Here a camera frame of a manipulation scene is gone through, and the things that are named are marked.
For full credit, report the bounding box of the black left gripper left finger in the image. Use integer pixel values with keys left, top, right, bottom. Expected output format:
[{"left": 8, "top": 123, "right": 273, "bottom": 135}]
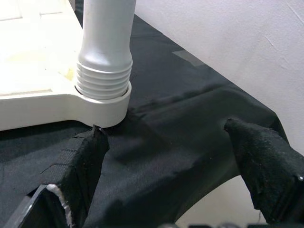
[{"left": 4, "top": 123, "right": 111, "bottom": 228}]

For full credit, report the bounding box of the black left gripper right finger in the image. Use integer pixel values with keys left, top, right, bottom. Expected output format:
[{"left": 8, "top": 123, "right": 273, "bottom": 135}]
[{"left": 224, "top": 118, "right": 304, "bottom": 224}]

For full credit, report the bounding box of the white plastic table leg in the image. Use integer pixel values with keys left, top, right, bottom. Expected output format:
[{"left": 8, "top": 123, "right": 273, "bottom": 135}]
[{"left": 75, "top": 0, "right": 138, "bottom": 100}]

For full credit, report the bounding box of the white plastic table top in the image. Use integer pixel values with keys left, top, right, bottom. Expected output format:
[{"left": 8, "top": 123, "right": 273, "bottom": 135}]
[{"left": 0, "top": 0, "right": 133, "bottom": 132}]

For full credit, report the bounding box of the black table cloth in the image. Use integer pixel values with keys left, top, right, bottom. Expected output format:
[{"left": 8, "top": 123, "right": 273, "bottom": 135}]
[{"left": 0, "top": 0, "right": 290, "bottom": 228}]

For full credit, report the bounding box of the clear tape strip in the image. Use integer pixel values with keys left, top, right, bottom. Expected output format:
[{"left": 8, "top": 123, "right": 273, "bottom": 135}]
[{"left": 172, "top": 49, "right": 205, "bottom": 69}]

